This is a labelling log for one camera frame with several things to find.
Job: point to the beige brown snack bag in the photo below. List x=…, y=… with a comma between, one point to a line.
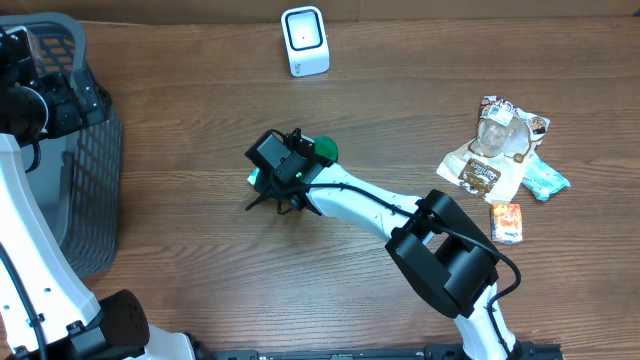
x=492, y=164

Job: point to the grey plastic mesh basket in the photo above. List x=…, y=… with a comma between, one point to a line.
x=75, y=179

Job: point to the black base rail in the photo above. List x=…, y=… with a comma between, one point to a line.
x=529, y=351

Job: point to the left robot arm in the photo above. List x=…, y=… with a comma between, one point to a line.
x=47, y=310

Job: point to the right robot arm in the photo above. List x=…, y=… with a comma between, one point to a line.
x=446, y=259

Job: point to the white barcode scanner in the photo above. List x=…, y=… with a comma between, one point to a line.
x=305, y=41

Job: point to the teal tissue pack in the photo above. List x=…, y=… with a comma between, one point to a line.
x=542, y=180

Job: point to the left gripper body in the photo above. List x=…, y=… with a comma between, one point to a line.
x=59, y=109

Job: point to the orange snack packet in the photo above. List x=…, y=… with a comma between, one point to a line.
x=507, y=225

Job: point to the small teal wipes pack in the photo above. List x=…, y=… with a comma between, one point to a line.
x=253, y=176

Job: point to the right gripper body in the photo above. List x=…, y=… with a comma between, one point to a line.
x=274, y=186

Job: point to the green lid jar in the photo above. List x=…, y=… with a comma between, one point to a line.
x=327, y=148

